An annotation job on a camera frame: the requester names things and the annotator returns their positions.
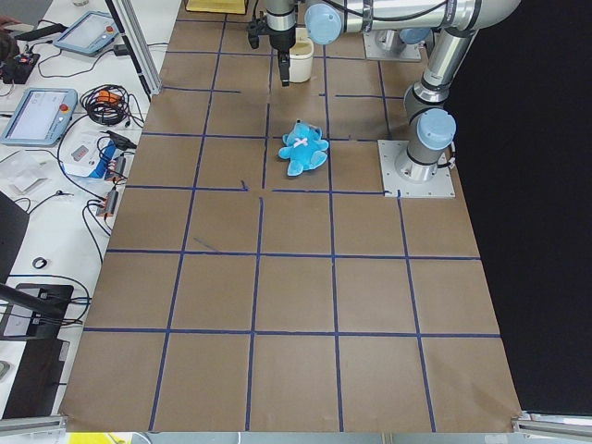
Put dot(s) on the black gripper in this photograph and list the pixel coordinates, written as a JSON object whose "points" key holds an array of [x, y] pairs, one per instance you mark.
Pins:
{"points": [[280, 40]]}

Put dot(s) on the white trash can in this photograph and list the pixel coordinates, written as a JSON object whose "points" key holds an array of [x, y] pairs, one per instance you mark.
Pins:
{"points": [[301, 57]]}

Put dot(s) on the blue plush teddy bear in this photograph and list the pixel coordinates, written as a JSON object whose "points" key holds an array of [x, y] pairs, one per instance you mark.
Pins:
{"points": [[304, 147]]}

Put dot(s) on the upper teach pendant tablet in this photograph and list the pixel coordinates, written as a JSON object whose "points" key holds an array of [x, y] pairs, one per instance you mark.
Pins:
{"points": [[89, 34]]}

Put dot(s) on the teach pendant tablet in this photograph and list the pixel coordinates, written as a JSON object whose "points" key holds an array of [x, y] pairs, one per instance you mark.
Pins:
{"points": [[41, 117], [89, 34]]}

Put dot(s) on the white blue box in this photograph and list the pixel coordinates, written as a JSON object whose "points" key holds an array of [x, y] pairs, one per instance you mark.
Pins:
{"points": [[87, 154]]}

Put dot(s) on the lower teach pendant tablet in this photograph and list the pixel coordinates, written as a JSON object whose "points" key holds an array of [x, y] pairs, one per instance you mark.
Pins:
{"points": [[41, 117]]}

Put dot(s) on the black monitor stand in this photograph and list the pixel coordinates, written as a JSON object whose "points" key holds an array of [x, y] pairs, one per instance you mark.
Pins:
{"points": [[34, 317]]}

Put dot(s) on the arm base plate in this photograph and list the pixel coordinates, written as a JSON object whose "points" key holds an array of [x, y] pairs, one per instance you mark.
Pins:
{"points": [[374, 52], [403, 178]]}

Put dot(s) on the aluminium frame post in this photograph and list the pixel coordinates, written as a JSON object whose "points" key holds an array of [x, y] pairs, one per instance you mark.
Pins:
{"points": [[130, 30]]}

